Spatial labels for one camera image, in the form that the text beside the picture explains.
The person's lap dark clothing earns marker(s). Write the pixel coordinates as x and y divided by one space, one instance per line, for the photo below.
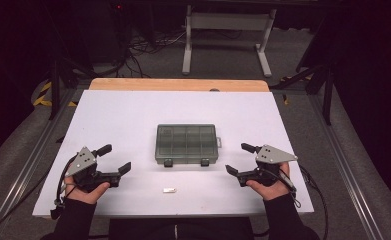
143 230

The white metal stand frame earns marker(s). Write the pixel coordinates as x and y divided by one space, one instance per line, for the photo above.
229 21

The small pale metal piece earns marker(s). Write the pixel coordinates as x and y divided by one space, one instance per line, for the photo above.
169 190

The white board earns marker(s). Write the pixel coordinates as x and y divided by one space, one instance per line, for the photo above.
143 113

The black stand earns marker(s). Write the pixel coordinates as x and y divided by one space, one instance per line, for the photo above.
54 86
328 93

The yellow black floor tape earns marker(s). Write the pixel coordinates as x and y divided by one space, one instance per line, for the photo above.
43 98

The person's right hand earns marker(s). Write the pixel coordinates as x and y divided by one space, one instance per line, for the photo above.
273 192

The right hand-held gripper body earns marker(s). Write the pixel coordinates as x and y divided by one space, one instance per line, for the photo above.
269 155

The aluminium rail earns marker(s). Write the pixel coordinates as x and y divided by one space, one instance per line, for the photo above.
349 173
23 173

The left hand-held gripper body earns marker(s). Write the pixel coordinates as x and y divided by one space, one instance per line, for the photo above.
83 161

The person's left hand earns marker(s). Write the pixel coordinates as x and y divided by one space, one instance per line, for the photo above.
86 196

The wooden table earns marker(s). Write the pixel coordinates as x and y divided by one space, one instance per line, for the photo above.
169 84

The grey clear compartment storage box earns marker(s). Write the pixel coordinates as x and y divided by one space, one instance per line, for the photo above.
186 143

